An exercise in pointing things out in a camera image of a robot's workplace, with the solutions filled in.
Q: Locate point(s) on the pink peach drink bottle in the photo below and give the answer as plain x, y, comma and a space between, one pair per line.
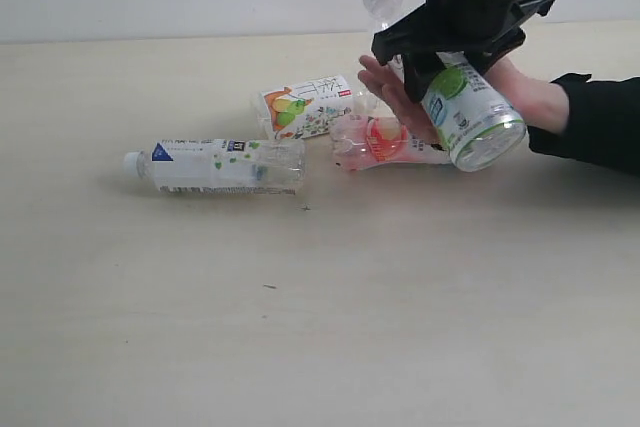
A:
361, 142

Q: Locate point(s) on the clear bottle with lime label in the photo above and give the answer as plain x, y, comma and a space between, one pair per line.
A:
476, 125

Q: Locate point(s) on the tea bottle with fruit label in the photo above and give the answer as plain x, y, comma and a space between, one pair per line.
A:
307, 109

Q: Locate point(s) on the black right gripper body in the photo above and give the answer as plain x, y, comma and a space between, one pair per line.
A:
483, 30

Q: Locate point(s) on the open bare human hand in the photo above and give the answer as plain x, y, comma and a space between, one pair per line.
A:
541, 104

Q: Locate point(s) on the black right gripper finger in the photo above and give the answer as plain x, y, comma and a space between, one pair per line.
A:
420, 70

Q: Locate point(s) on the clear bottle with blue label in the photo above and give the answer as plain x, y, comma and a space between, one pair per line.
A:
221, 166

